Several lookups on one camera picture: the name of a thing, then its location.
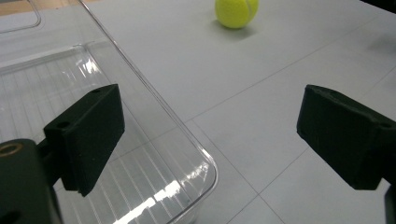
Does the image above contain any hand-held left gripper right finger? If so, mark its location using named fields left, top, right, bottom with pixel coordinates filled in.
left=296, top=83, right=396, bottom=191

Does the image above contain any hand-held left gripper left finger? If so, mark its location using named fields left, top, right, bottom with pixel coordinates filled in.
left=36, top=83, right=126, bottom=198

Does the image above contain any clear plastic storage bin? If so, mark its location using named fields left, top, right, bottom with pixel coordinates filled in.
left=0, top=0, right=219, bottom=224

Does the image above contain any yellow tennis ball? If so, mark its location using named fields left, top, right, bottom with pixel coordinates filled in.
left=214, top=0, right=260, bottom=30

